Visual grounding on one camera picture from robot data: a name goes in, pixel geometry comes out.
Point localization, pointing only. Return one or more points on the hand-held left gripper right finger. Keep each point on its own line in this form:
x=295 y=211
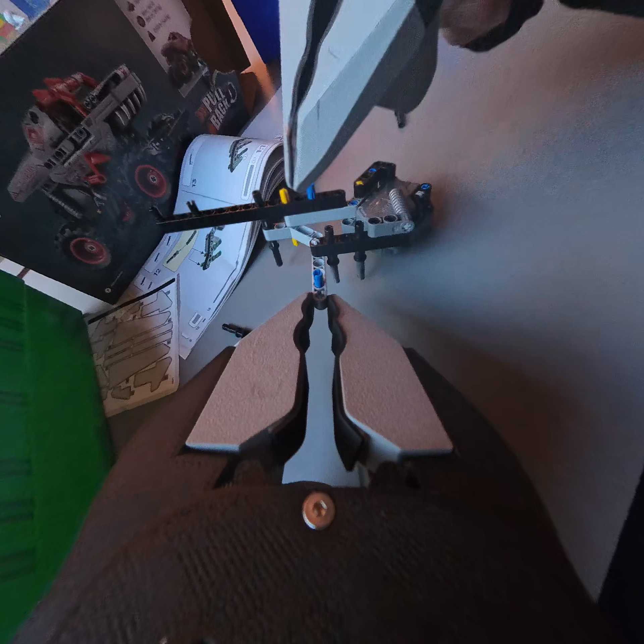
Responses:
x=392 y=397

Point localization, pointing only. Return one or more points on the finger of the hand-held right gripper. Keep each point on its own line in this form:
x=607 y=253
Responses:
x=293 y=35
x=352 y=75

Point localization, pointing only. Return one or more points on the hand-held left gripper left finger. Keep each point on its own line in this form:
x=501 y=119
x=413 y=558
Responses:
x=251 y=387

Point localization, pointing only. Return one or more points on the black and grey lego chassis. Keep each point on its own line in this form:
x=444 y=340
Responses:
x=322 y=221

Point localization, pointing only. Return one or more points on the small black lego pin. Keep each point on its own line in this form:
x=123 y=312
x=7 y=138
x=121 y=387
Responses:
x=236 y=329

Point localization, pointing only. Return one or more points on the lego sticker sheet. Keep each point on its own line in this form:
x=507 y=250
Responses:
x=136 y=352

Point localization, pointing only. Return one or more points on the lego instruction booklet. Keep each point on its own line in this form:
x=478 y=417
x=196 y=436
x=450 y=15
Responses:
x=221 y=211

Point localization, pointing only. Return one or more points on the lego monster truck box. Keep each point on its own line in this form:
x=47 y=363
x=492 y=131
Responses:
x=100 y=151

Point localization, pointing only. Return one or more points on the person's right hand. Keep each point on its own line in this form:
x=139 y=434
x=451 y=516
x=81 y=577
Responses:
x=468 y=25

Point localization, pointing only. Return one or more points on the green plastic bin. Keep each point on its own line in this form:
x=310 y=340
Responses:
x=45 y=453

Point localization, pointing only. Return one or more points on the colourful printed box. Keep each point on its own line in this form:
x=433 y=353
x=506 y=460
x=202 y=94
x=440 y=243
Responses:
x=15 y=20

